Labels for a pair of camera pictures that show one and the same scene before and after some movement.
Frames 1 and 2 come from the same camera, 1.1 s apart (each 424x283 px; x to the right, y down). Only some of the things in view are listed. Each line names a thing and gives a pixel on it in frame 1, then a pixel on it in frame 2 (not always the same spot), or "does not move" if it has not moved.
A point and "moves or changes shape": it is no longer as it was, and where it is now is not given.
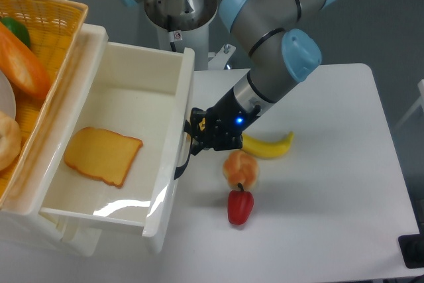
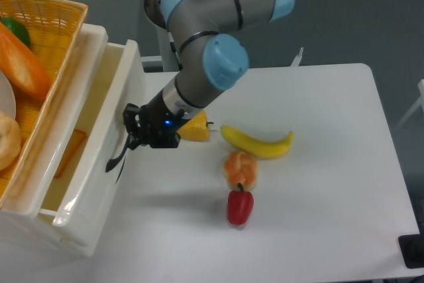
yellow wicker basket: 53,24 does not move
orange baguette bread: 22,67 does not move
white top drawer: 117,158 moves or changes shape
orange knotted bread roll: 240,168 does not move
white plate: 8,103 does not move
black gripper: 226,123 -> 158,126
